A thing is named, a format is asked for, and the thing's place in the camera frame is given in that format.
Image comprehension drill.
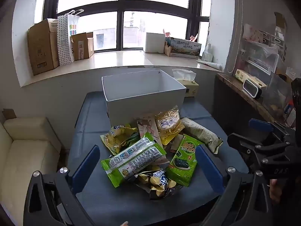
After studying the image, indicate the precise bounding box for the yellow tissue box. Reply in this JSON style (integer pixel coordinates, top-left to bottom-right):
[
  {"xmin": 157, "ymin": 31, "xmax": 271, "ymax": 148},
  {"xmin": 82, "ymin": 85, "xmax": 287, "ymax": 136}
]
[{"xmin": 172, "ymin": 69, "xmax": 199, "ymax": 98}]

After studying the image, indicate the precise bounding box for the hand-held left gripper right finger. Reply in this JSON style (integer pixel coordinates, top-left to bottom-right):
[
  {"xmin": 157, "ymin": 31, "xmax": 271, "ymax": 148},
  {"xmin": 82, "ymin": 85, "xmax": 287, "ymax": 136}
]
[{"xmin": 195, "ymin": 145, "xmax": 274, "ymax": 226}]

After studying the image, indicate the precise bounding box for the cream sofa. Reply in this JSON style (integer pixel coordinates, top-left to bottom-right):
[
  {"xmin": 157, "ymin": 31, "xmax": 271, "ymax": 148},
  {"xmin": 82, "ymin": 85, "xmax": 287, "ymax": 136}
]
[{"xmin": 0, "ymin": 116, "xmax": 62, "ymax": 217}]

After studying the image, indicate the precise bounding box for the yellow noodle packet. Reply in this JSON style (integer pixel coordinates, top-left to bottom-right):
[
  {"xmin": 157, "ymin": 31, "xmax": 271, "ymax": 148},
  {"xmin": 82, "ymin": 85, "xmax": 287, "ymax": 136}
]
[{"xmin": 155, "ymin": 106, "xmax": 185, "ymax": 146}]

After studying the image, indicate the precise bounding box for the dark chip bag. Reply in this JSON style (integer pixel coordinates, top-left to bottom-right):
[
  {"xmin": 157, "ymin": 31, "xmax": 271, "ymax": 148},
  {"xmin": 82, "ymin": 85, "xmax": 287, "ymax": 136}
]
[{"xmin": 128, "ymin": 169, "xmax": 185, "ymax": 200}]

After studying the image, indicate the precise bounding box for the pink beige snack packet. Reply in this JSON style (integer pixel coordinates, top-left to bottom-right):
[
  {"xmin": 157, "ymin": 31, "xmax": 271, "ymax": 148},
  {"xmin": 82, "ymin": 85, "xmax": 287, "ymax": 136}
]
[{"xmin": 134, "ymin": 115, "xmax": 165, "ymax": 146}]

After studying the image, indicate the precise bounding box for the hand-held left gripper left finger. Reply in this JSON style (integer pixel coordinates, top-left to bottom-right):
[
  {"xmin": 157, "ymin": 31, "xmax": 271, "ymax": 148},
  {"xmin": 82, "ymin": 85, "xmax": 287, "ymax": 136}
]
[{"xmin": 24, "ymin": 145, "xmax": 101, "ymax": 226}]

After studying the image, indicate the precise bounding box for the person's right hand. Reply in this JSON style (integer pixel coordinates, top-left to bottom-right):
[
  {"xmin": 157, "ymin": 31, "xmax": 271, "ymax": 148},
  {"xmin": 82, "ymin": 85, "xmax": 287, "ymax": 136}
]
[{"xmin": 269, "ymin": 178, "xmax": 282, "ymax": 205}]

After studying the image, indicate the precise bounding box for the clear plastic container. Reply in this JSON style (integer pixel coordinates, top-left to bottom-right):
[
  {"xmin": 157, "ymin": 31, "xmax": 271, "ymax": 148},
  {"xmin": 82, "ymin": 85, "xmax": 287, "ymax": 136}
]
[{"xmin": 262, "ymin": 72, "xmax": 293, "ymax": 118}]

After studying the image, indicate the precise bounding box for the brown cardboard piece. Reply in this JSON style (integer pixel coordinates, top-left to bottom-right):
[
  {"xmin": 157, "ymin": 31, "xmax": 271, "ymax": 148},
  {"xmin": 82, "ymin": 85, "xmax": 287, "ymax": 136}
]
[{"xmin": 2, "ymin": 108, "xmax": 17, "ymax": 119}]

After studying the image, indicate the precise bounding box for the printed landscape tissue box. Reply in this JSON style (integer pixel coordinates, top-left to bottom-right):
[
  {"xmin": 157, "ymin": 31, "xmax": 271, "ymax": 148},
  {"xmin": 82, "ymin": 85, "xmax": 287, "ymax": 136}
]
[{"xmin": 165, "ymin": 37, "xmax": 203, "ymax": 59}]

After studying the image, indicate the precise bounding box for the yellow chip bag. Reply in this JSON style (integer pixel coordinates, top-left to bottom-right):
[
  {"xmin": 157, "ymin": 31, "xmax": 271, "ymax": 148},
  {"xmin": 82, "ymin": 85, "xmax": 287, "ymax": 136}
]
[{"xmin": 100, "ymin": 124, "xmax": 141, "ymax": 156}]

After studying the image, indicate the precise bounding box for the clear plastic drawer organizer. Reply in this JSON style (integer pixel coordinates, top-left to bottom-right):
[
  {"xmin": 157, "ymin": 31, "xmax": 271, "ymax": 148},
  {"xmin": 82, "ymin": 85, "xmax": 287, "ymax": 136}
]
[{"xmin": 235, "ymin": 38, "xmax": 286, "ymax": 76}]

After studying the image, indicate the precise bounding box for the white clock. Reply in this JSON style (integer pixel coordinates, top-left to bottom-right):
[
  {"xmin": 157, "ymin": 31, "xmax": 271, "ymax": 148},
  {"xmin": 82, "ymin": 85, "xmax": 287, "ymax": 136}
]
[{"xmin": 242, "ymin": 78, "xmax": 262, "ymax": 99}]

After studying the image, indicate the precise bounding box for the dotted paper bag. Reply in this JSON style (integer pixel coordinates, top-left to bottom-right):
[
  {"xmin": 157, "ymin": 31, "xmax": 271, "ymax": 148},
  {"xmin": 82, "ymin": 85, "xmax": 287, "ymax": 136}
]
[{"xmin": 57, "ymin": 14, "xmax": 75, "ymax": 66}]

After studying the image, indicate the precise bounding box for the blue table cloth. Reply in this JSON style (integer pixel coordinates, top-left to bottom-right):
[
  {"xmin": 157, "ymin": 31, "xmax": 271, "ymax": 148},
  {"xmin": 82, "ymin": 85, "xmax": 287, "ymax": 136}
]
[{"xmin": 67, "ymin": 91, "xmax": 250, "ymax": 226}]

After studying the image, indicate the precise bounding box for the green seaweed packet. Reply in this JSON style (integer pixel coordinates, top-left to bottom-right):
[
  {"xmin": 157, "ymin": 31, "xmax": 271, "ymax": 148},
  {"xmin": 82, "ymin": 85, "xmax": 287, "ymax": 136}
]
[{"xmin": 166, "ymin": 134, "xmax": 205, "ymax": 187}]

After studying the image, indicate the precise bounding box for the white cardboard box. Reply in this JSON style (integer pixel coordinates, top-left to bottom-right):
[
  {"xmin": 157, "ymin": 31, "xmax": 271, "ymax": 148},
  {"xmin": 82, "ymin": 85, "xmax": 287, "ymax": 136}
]
[{"xmin": 102, "ymin": 70, "xmax": 187, "ymax": 128}]

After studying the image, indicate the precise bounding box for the white square box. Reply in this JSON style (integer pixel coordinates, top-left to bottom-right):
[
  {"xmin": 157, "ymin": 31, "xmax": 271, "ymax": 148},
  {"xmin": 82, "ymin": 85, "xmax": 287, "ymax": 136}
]
[{"xmin": 143, "ymin": 32, "xmax": 166, "ymax": 54}]

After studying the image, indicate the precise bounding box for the large cardboard box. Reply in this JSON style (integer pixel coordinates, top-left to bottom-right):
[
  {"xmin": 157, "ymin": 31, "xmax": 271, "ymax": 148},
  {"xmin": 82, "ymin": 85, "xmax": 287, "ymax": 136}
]
[{"xmin": 27, "ymin": 19, "xmax": 60, "ymax": 76}]

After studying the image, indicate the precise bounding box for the red blue packet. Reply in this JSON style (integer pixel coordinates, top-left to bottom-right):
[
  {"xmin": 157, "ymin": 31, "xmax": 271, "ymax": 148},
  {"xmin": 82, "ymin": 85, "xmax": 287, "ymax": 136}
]
[{"xmin": 283, "ymin": 104, "xmax": 297, "ymax": 128}]

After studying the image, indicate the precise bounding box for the pink floral box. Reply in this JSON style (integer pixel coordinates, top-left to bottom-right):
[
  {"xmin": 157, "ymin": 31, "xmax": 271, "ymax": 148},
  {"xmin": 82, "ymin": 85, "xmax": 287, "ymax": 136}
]
[{"xmin": 243, "ymin": 24, "xmax": 264, "ymax": 43}]

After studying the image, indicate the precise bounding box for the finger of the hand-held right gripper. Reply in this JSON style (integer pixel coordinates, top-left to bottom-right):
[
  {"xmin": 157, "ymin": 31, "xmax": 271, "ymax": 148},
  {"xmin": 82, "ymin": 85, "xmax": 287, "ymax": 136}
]
[
  {"xmin": 227, "ymin": 133, "xmax": 292, "ymax": 170},
  {"xmin": 249, "ymin": 118, "xmax": 295, "ymax": 146}
]

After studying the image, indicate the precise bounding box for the small cardboard box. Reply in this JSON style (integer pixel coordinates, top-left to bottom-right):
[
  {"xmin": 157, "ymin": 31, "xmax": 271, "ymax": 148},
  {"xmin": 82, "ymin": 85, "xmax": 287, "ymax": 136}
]
[{"xmin": 71, "ymin": 32, "xmax": 95, "ymax": 61}]

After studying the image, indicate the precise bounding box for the beige long snack packet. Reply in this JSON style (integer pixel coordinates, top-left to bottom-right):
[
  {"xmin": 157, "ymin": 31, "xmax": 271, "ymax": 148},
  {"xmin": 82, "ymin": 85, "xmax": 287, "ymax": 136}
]
[{"xmin": 181, "ymin": 117, "xmax": 223, "ymax": 154}]

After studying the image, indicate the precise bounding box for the long green snack packet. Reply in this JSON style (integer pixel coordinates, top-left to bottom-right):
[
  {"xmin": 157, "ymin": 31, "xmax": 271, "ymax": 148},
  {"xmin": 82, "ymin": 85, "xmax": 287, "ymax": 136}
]
[{"xmin": 101, "ymin": 132, "xmax": 167, "ymax": 188}]

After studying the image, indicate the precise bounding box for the cream green box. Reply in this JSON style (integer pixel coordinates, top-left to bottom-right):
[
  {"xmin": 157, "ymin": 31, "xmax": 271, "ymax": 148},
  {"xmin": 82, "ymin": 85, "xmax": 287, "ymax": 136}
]
[{"xmin": 235, "ymin": 69, "xmax": 267, "ymax": 89}]

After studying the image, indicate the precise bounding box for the black window frame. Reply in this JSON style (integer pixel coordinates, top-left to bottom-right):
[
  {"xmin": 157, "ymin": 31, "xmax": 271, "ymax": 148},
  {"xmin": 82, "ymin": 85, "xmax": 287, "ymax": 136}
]
[{"xmin": 43, "ymin": 0, "xmax": 210, "ymax": 51}]

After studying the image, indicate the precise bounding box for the white tube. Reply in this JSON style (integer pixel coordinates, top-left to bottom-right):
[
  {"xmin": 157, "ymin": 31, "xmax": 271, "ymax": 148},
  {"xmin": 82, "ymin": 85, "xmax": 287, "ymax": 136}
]
[{"xmin": 196, "ymin": 60, "xmax": 223, "ymax": 70}]

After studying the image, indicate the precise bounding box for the white bottle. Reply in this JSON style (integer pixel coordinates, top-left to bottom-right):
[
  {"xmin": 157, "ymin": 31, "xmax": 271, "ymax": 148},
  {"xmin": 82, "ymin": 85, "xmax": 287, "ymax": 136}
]
[{"xmin": 201, "ymin": 44, "xmax": 213, "ymax": 63}]

